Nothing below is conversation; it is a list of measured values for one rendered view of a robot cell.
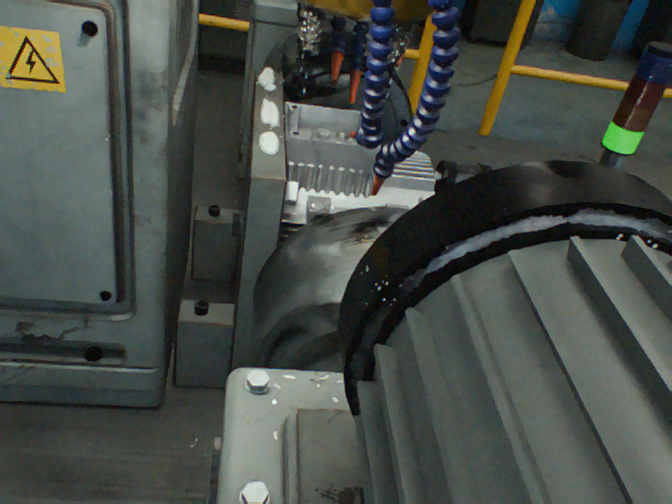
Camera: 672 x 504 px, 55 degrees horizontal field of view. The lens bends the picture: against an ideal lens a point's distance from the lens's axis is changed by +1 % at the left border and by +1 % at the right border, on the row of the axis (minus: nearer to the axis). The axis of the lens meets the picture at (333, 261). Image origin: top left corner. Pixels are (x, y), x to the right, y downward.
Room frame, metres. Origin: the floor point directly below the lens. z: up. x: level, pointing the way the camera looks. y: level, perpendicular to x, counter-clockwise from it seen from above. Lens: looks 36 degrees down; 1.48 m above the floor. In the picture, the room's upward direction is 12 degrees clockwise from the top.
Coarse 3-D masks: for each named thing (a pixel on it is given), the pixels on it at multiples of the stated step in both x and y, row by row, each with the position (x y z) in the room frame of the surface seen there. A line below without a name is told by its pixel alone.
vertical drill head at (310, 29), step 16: (304, 0) 0.67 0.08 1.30; (320, 0) 0.66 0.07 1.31; (336, 0) 0.66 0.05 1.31; (352, 0) 0.66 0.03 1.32; (368, 0) 0.66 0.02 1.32; (400, 0) 0.67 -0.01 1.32; (416, 0) 0.68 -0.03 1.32; (304, 16) 0.69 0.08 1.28; (320, 16) 0.69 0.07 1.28; (352, 16) 0.66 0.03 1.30; (368, 16) 0.66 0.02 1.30; (400, 16) 0.67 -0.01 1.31; (416, 16) 0.69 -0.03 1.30; (304, 32) 0.69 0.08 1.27; (320, 32) 0.70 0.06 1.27; (400, 32) 0.71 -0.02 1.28; (304, 48) 0.69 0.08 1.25; (400, 48) 0.71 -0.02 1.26; (304, 64) 0.70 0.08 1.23; (304, 80) 0.70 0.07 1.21
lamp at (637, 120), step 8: (624, 104) 1.14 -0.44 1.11; (616, 112) 1.16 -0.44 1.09; (624, 112) 1.14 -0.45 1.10; (632, 112) 1.13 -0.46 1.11; (640, 112) 1.13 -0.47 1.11; (648, 112) 1.13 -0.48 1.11; (616, 120) 1.15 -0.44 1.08; (624, 120) 1.13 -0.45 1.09; (632, 120) 1.13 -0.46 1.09; (640, 120) 1.13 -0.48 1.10; (648, 120) 1.13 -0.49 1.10; (624, 128) 1.13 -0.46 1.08; (632, 128) 1.13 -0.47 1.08; (640, 128) 1.13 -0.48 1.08
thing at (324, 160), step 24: (288, 120) 0.77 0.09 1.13; (312, 120) 0.79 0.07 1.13; (336, 120) 0.79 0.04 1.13; (360, 120) 0.79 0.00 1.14; (288, 144) 0.69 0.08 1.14; (312, 144) 0.69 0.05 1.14; (336, 144) 0.70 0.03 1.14; (288, 168) 0.68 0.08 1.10; (312, 168) 0.69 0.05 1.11; (336, 168) 0.70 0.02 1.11; (360, 168) 0.70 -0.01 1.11; (336, 192) 0.70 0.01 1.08; (360, 192) 0.70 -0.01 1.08
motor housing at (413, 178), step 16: (416, 160) 0.77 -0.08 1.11; (400, 176) 0.73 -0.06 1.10; (416, 176) 0.74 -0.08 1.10; (432, 176) 0.75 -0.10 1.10; (304, 192) 0.69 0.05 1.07; (320, 192) 0.69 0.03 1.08; (384, 192) 0.72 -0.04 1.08; (400, 192) 0.72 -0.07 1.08; (416, 192) 0.73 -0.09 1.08; (432, 192) 0.74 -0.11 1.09; (288, 208) 0.67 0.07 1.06; (304, 208) 0.68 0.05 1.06; (336, 208) 0.68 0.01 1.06; (352, 208) 0.69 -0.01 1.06; (288, 224) 0.66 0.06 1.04; (304, 224) 0.66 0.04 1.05
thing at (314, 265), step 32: (320, 224) 0.52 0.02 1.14; (352, 224) 0.51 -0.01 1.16; (384, 224) 0.51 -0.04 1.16; (288, 256) 0.49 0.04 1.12; (320, 256) 0.47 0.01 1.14; (352, 256) 0.46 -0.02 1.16; (256, 288) 0.50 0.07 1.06; (288, 288) 0.45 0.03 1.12; (320, 288) 0.43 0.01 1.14; (256, 320) 0.45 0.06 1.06; (288, 320) 0.40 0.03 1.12; (320, 320) 0.39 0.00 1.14; (256, 352) 0.41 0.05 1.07; (288, 352) 0.37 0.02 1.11; (320, 352) 0.37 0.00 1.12
